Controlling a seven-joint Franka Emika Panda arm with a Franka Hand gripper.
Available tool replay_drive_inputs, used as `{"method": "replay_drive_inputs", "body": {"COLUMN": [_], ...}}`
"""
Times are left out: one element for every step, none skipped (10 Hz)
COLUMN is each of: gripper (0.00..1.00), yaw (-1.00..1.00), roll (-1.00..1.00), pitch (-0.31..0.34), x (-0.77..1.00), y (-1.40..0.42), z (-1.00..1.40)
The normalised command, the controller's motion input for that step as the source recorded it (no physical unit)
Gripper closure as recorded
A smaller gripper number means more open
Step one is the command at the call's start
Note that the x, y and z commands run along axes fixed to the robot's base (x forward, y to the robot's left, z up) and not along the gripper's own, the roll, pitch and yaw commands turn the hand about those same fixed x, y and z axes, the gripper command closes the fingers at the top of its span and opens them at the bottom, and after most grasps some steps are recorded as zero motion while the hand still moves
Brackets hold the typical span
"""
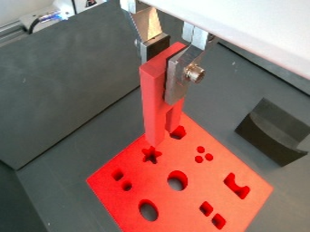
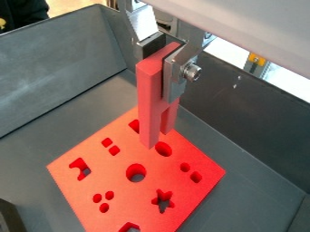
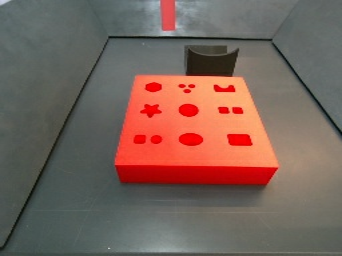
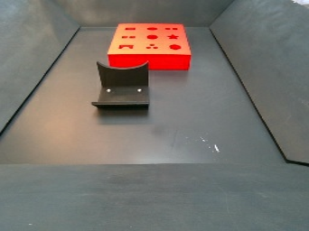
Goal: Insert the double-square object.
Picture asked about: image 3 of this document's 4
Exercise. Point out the red shape-sorter block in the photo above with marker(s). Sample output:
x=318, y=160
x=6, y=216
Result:
x=193, y=132

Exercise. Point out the dark curved holder block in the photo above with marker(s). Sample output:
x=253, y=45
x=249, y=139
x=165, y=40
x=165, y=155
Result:
x=210, y=60

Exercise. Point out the red vertical wall strip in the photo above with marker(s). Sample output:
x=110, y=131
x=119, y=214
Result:
x=167, y=15

